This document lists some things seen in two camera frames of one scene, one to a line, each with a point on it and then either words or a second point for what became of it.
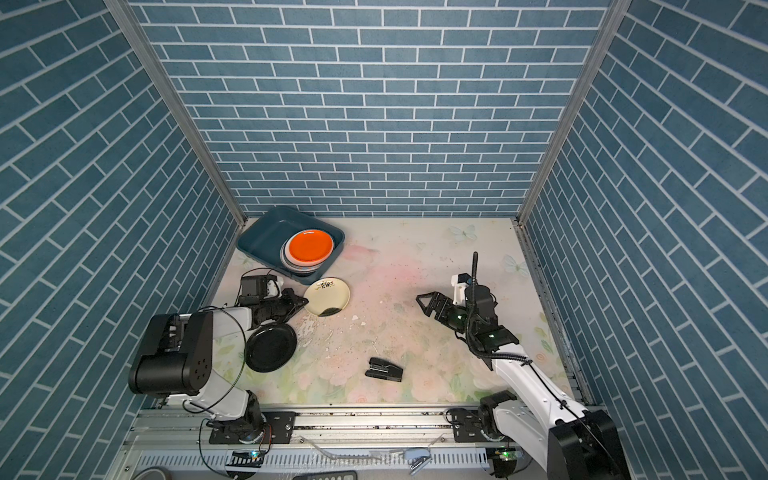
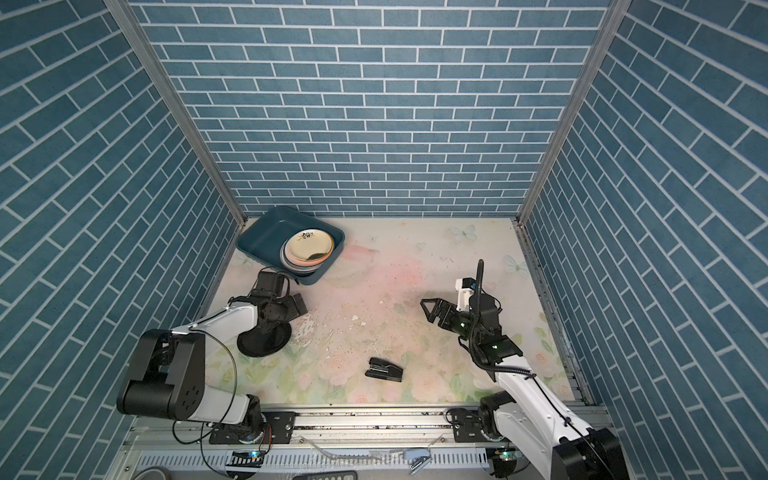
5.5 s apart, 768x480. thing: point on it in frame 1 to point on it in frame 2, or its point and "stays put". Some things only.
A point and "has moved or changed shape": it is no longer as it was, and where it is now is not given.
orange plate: (309, 247) stays put
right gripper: (437, 303) stays put
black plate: (270, 347) has moved or changed shape
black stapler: (384, 370) stays put
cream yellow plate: (324, 293) to (306, 242)
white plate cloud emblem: (302, 268) stays put
